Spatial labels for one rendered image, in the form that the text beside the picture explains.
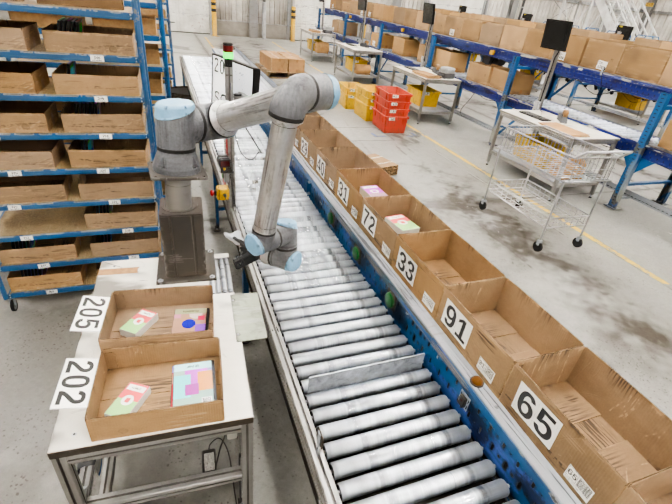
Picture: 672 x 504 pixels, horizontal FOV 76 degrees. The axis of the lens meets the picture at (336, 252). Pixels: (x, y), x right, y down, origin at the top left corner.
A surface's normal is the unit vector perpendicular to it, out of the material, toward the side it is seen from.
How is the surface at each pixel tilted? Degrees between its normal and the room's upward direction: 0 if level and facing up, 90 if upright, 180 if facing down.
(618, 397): 89
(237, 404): 0
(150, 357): 88
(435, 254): 89
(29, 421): 0
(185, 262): 90
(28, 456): 0
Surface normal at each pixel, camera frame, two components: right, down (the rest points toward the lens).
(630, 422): -0.93, 0.09
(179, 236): 0.29, 0.53
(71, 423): 0.10, -0.85
